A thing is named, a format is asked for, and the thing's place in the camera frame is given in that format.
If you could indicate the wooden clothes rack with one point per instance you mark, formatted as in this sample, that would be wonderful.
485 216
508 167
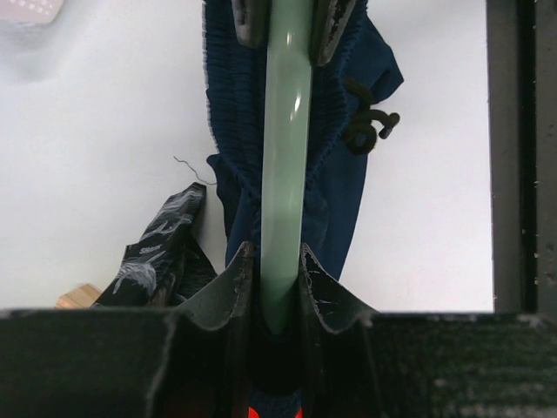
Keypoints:
81 297

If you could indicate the white plastic basket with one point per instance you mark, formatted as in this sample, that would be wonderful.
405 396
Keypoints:
30 11

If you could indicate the bright orange shorts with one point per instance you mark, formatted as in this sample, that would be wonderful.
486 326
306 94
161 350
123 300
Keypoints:
252 413

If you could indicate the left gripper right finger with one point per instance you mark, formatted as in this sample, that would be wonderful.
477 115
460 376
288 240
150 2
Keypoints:
362 363

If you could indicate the navy blue shorts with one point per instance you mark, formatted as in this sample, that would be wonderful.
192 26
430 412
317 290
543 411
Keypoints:
345 124

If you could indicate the mint green wavy hanger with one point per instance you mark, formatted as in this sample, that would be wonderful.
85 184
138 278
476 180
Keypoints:
287 105

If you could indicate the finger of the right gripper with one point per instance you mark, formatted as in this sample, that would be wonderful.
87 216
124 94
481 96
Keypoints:
329 20

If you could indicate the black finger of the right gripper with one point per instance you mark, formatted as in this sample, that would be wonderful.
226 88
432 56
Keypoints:
250 20

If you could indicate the dark camouflage shorts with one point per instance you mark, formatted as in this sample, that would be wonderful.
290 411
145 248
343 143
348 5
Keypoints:
167 265

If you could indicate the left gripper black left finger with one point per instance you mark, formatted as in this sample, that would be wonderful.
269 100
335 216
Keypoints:
186 361

